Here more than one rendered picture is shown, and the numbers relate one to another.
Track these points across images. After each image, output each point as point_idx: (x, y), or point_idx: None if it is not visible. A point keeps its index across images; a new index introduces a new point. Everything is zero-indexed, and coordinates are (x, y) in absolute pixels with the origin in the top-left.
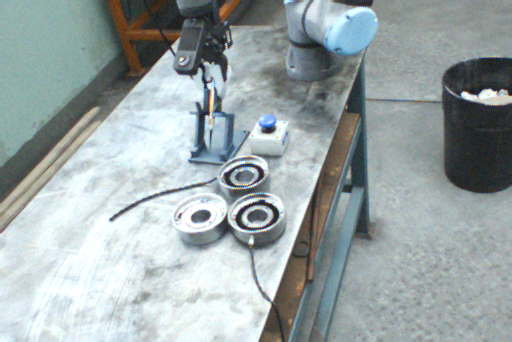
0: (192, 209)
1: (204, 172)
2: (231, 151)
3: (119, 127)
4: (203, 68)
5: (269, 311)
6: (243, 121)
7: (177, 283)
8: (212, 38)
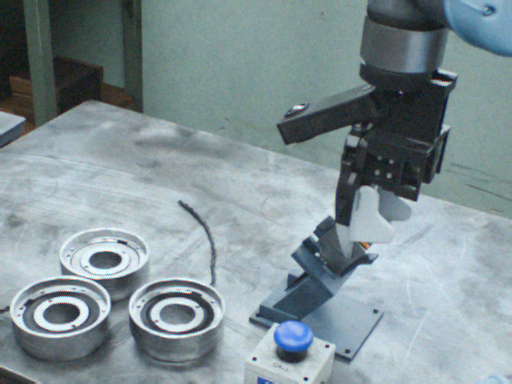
0: (129, 254)
1: (245, 292)
2: (281, 322)
3: (425, 216)
4: (363, 183)
5: None
6: (395, 359)
7: (13, 248)
8: (355, 133)
